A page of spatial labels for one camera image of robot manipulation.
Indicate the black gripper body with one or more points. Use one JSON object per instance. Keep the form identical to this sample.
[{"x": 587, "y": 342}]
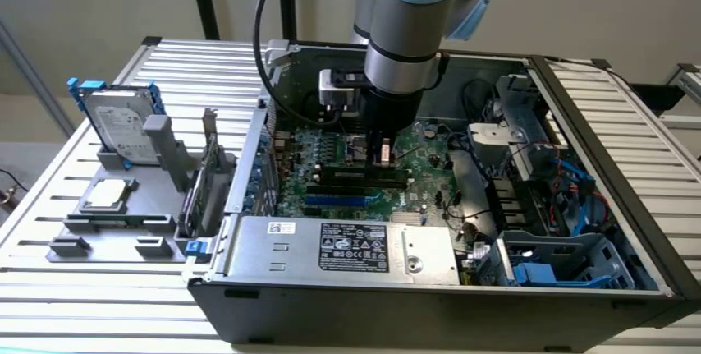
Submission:
[{"x": 391, "y": 109}]

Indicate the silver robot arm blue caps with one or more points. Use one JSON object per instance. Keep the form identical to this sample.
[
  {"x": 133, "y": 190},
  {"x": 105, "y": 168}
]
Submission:
[{"x": 403, "y": 21}]

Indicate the black RAM slot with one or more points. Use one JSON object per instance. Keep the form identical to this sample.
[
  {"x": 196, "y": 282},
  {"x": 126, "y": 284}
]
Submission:
[{"x": 356, "y": 183}]

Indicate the blue expansion slot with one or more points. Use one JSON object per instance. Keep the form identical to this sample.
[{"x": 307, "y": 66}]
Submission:
[{"x": 335, "y": 200}]

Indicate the CPU socket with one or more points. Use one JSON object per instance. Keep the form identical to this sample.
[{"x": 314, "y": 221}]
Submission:
[{"x": 358, "y": 146}]

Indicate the green motherboard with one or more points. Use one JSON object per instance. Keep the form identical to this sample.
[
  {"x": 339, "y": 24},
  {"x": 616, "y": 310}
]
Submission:
[{"x": 351, "y": 198}]

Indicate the silver chipset heatsink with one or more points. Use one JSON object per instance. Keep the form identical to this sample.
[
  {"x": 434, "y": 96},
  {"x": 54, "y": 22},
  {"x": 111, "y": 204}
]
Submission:
[{"x": 408, "y": 219}]

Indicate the grey case corner latch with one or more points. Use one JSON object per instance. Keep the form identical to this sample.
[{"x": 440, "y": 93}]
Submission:
[{"x": 276, "y": 53}]

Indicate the silver power supply unit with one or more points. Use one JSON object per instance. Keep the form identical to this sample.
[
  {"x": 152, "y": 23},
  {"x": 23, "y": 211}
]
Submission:
[{"x": 340, "y": 251}]

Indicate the black open PC case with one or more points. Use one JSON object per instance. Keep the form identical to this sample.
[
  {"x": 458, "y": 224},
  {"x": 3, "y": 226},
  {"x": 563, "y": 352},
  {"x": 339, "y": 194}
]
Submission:
[{"x": 438, "y": 304}]

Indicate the blue case latch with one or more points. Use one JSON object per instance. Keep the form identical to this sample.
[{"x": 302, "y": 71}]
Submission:
[{"x": 198, "y": 247}]

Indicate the hard disk in blue caddy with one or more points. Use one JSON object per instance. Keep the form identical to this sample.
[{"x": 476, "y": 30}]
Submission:
[{"x": 123, "y": 124}]

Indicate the grey parts rack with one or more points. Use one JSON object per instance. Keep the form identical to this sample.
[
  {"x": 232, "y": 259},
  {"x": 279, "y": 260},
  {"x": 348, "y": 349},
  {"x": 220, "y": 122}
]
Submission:
[{"x": 137, "y": 214}]

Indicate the black box beside table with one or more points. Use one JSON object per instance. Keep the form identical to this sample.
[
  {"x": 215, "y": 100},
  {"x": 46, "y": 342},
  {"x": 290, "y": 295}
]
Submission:
[{"x": 655, "y": 96}]

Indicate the silver CPU chip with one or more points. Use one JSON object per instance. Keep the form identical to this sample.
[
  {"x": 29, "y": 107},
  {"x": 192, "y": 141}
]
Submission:
[{"x": 107, "y": 196}]

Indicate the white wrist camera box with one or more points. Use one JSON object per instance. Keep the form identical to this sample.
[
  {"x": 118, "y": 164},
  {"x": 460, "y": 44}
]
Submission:
[{"x": 339, "y": 89}]

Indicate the graphics card with metal bracket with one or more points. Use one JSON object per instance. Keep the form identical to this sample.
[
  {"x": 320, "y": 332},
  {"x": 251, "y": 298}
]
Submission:
[{"x": 206, "y": 181}]

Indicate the blue disk bay bracket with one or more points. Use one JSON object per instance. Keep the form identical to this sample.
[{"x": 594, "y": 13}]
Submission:
[{"x": 559, "y": 261}]

